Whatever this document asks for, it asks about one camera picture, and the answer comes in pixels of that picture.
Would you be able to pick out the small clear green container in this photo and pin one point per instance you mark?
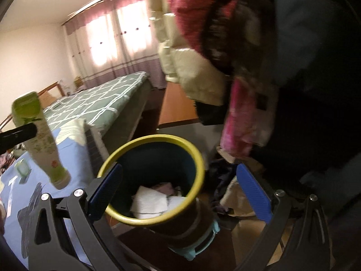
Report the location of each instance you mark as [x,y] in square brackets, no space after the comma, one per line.
[23,168]

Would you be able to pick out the dark patterned fur collar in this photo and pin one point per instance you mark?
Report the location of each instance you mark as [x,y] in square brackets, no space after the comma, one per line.
[225,28]

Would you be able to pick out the dark bin with yellow rim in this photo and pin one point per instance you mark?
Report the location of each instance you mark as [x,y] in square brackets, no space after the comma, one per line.
[180,163]

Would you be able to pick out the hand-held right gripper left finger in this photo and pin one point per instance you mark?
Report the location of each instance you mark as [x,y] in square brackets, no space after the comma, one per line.
[106,187]

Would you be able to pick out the blue printed cloth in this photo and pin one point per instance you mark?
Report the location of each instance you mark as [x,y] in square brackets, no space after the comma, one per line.
[76,158]

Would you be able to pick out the dark coat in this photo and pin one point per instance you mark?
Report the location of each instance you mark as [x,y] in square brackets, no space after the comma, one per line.
[318,76]

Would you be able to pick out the white tissue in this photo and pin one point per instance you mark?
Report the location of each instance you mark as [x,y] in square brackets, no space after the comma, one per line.
[148,203]

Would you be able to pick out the clothes heap on floor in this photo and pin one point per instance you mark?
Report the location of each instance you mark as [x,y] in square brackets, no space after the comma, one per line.
[228,186]

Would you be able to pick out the cream puffer jacket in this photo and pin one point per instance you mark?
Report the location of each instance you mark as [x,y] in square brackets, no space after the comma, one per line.
[180,67]

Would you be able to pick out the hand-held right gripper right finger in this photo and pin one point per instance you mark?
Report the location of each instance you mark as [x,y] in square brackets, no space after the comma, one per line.
[253,194]

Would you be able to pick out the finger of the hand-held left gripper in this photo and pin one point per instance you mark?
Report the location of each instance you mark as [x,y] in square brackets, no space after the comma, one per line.
[17,137]

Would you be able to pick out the green and white tube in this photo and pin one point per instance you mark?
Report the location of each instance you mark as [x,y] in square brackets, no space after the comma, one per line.
[45,152]

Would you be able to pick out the pink floral garment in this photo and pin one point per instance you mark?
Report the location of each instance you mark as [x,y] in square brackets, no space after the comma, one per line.
[245,121]

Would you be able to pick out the bed with green plaid bedding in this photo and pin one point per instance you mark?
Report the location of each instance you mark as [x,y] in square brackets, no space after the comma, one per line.
[93,101]

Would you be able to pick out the pink and beige curtains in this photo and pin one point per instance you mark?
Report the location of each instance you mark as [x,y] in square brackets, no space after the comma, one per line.
[112,42]

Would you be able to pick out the red puffer jacket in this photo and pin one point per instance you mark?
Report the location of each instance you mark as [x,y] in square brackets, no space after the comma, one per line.
[194,14]

